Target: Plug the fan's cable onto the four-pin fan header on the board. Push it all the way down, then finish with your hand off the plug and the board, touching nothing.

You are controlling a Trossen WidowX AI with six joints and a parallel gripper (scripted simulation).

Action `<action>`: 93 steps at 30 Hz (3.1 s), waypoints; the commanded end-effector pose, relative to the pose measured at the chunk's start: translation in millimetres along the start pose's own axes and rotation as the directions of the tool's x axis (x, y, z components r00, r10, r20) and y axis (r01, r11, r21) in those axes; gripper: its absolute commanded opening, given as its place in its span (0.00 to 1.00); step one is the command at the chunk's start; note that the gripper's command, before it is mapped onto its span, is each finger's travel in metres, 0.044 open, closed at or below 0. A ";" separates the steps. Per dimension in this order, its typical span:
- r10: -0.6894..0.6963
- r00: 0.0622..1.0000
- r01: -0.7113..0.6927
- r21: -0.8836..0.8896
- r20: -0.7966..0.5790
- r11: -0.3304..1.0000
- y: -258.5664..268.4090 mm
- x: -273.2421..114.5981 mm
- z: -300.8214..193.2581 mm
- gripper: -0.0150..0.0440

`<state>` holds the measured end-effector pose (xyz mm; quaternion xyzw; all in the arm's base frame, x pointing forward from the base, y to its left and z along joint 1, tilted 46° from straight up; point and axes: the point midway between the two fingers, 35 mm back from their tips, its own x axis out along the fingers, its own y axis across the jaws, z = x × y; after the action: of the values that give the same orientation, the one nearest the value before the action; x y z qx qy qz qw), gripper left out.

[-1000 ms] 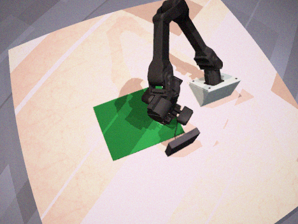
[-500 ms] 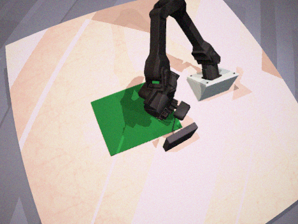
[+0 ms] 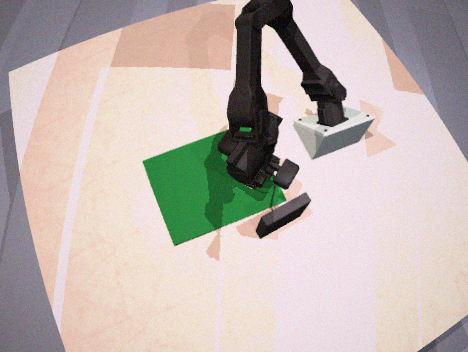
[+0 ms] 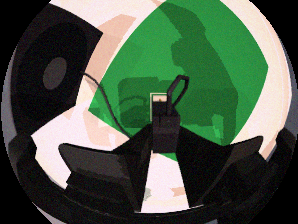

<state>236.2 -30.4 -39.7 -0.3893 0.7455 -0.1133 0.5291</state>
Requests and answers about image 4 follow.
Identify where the green circuit board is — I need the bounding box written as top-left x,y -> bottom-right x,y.
88,0 -> 269,147

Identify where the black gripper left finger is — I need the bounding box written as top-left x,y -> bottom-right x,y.
59,123 -> 153,213

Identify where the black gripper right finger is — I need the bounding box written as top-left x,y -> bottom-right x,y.
176,125 -> 263,208

